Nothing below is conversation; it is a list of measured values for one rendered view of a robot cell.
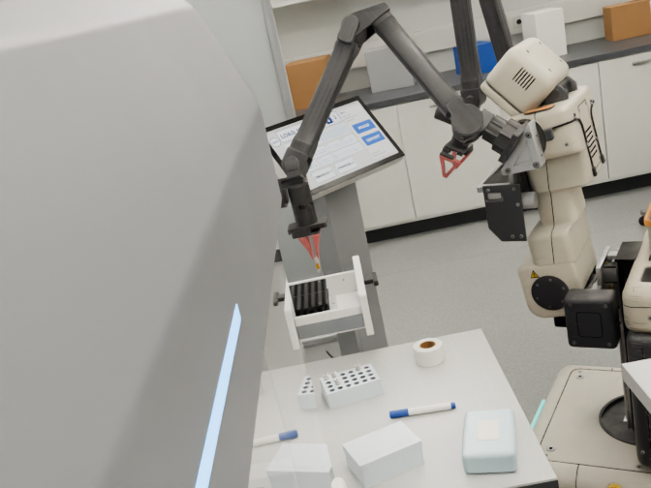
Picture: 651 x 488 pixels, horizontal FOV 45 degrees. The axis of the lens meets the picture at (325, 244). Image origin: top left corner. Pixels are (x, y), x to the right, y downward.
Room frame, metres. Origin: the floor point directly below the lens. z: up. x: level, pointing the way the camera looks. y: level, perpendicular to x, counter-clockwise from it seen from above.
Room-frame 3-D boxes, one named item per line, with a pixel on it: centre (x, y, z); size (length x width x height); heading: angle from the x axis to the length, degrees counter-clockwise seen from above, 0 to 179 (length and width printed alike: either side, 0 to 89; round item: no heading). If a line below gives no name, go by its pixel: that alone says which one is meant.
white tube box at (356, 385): (1.57, 0.01, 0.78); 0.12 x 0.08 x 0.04; 98
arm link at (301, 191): (1.95, 0.04, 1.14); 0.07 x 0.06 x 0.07; 79
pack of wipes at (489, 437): (1.25, -0.22, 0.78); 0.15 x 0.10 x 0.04; 164
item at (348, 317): (1.87, 0.14, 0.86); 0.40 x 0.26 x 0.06; 87
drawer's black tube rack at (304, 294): (1.87, 0.13, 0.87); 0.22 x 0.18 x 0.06; 87
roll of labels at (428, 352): (1.64, -0.18, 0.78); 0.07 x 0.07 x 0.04
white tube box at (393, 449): (1.27, -0.02, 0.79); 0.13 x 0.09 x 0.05; 107
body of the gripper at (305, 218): (1.94, 0.04, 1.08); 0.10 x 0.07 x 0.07; 85
